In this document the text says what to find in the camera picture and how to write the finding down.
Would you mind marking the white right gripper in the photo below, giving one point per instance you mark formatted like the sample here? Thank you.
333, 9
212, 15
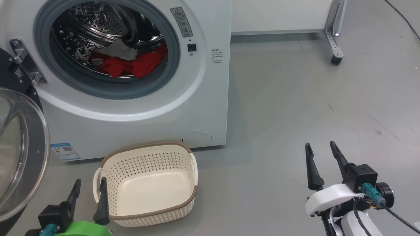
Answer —
325, 200

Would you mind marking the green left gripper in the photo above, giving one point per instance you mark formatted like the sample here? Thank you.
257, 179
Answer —
82, 229

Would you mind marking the washing machine glass door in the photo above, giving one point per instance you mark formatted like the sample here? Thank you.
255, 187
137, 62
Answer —
29, 147

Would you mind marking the red basketball jersey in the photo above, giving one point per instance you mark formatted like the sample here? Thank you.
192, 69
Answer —
144, 64

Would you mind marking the light grey garment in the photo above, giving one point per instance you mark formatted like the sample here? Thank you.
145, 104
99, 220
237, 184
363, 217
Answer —
119, 50

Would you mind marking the cream perforated laundry basket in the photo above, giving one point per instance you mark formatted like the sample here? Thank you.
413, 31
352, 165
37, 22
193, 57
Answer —
151, 190

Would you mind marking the white front-load washing machine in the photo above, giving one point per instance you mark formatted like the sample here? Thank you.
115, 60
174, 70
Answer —
131, 131

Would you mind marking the grey rubber door gasket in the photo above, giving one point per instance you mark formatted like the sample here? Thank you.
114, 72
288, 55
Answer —
65, 75

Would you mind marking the metal door hinge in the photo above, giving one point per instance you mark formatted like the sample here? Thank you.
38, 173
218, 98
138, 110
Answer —
28, 62

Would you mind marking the blue energy label sticker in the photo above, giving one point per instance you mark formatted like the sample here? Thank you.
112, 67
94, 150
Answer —
65, 151

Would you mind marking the black caster wheel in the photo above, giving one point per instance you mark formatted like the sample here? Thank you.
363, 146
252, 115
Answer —
336, 59

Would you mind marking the round filter cover flap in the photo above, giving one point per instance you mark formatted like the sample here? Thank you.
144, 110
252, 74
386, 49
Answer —
197, 138

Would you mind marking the small printed text label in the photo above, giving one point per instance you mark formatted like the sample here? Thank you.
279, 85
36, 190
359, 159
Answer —
217, 56

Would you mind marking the white cabinet panel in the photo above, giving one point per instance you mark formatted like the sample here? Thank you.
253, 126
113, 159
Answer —
279, 14

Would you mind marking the grey warning sticker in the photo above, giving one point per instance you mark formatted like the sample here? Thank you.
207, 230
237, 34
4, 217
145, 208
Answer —
181, 21

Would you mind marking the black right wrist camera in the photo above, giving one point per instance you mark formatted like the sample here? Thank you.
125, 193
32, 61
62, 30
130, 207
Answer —
361, 177

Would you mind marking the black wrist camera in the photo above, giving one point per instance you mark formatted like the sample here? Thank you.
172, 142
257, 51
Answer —
54, 214
361, 177

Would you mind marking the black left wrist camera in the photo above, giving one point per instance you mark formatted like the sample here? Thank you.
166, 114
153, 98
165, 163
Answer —
54, 214

